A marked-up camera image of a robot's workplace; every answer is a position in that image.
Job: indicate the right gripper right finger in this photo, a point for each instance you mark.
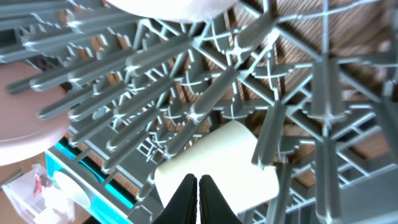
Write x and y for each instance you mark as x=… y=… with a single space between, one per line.
x=214 y=209

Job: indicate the clear plastic bin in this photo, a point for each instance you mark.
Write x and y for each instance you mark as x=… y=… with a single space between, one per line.
x=20 y=193

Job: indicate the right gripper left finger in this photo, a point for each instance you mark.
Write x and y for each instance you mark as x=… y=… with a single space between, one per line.
x=182 y=208

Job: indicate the red snack wrapper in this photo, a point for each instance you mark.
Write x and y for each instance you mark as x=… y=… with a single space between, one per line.
x=40 y=183

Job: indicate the small white plate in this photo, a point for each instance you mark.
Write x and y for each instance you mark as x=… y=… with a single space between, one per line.
x=175 y=10

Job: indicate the grey dishwasher rack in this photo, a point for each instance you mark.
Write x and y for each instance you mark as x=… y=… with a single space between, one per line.
x=314 y=81

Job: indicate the teal serving tray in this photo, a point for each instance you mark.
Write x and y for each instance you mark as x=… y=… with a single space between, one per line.
x=111 y=202

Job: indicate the white cup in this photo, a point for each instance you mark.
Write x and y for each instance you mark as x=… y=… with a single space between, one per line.
x=225 y=155

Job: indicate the large white plate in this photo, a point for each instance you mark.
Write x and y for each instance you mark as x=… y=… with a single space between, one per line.
x=23 y=133

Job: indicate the white napkin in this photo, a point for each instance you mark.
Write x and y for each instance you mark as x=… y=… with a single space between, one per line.
x=58 y=208

